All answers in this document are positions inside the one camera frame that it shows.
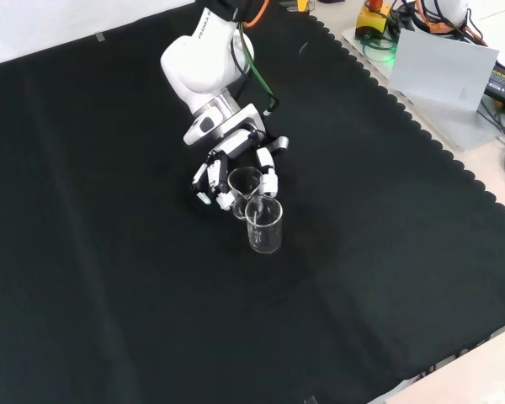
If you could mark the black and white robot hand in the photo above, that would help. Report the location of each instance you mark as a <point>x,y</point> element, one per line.
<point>231,145</point>

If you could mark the clear glass beaker with print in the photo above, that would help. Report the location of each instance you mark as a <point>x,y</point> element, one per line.
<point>244,181</point>

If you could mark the black bench cloth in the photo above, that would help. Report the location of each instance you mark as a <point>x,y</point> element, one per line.
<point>151,273</point>

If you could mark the hex key set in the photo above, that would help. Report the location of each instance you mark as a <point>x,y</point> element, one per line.
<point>299,4</point>

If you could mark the clear cloth clip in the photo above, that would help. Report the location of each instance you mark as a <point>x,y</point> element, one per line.
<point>100,37</point>

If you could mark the yellow stop button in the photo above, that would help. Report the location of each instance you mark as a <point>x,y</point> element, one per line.
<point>372,19</point>

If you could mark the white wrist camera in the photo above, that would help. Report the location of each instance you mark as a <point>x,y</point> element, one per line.
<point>202,126</point>

